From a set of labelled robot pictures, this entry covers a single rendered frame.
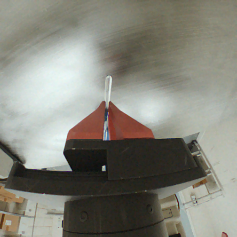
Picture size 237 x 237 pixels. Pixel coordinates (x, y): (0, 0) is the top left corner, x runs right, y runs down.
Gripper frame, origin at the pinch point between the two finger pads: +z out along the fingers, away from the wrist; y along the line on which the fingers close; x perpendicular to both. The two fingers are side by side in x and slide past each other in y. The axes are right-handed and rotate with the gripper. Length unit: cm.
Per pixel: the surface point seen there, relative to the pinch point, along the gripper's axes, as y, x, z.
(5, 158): 24.7, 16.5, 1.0
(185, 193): -186, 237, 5
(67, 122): 6.1, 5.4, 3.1
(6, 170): 24.6, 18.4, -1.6
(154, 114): -8.3, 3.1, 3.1
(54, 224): 131, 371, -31
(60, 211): 93, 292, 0
